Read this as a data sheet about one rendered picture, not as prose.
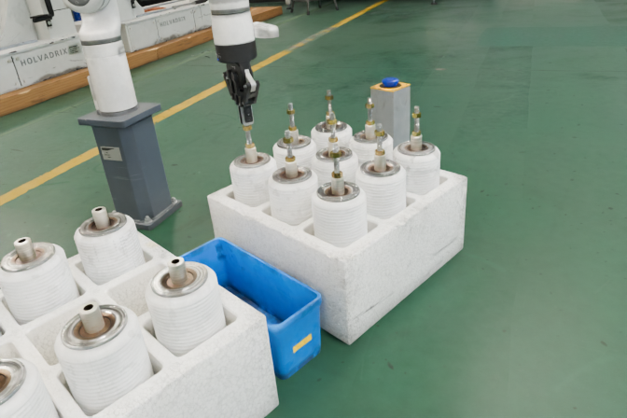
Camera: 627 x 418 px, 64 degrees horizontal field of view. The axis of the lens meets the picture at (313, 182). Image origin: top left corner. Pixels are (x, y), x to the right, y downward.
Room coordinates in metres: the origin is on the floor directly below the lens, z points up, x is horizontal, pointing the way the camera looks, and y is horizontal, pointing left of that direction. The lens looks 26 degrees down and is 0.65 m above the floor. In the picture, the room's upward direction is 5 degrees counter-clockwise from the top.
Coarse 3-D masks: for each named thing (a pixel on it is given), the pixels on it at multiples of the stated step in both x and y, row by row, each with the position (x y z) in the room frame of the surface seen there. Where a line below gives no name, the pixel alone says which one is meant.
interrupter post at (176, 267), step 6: (174, 258) 0.56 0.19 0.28; (180, 258) 0.56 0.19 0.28; (168, 264) 0.55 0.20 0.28; (174, 264) 0.55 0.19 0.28; (180, 264) 0.55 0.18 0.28; (174, 270) 0.54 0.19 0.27; (180, 270) 0.55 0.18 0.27; (186, 270) 0.56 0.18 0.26; (174, 276) 0.54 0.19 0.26; (180, 276) 0.55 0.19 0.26; (186, 276) 0.55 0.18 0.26; (174, 282) 0.54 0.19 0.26; (180, 282) 0.54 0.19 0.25
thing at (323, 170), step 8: (312, 160) 0.93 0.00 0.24; (320, 160) 0.91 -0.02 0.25; (344, 160) 0.90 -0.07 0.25; (352, 160) 0.91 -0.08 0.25; (312, 168) 0.94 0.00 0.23; (320, 168) 0.90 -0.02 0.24; (328, 168) 0.89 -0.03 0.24; (344, 168) 0.90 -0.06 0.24; (352, 168) 0.90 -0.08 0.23; (320, 176) 0.90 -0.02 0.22; (328, 176) 0.89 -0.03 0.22; (344, 176) 0.89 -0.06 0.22; (352, 176) 0.90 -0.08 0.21; (320, 184) 0.91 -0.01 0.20
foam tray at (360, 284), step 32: (224, 192) 0.95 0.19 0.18; (448, 192) 0.88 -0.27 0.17; (224, 224) 0.91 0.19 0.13; (256, 224) 0.83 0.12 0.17; (384, 224) 0.77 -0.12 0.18; (416, 224) 0.80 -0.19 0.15; (448, 224) 0.88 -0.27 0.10; (256, 256) 0.84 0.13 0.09; (288, 256) 0.76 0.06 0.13; (320, 256) 0.70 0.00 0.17; (352, 256) 0.68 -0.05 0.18; (384, 256) 0.73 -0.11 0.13; (416, 256) 0.80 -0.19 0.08; (448, 256) 0.88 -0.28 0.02; (320, 288) 0.71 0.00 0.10; (352, 288) 0.67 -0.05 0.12; (384, 288) 0.73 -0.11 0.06; (320, 320) 0.71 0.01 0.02; (352, 320) 0.67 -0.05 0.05
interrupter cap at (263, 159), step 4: (260, 152) 0.98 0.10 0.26; (240, 156) 0.97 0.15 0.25; (244, 156) 0.97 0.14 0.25; (260, 156) 0.96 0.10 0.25; (264, 156) 0.96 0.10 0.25; (268, 156) 0.95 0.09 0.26; (236, 160) 0.95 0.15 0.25; (240, 160) 0.94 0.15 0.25; (244, 160) 0.95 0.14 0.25; (260, 160) 0.93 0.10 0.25; (264, 160) 0.93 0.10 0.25; (268, 160) 0.93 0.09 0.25; (236, 164) 0.92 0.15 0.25; (240, 164) 0.92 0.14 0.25; (244, 164) 0.92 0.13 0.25; (248, 164) 0.92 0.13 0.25; (252, 164) 0.92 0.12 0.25; (256, 164) 0.92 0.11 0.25; (260, 164) 0.91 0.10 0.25; (264, 164) 0.92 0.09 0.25; (244, 168) 0.91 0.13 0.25; (248, 168) 0.91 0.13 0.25
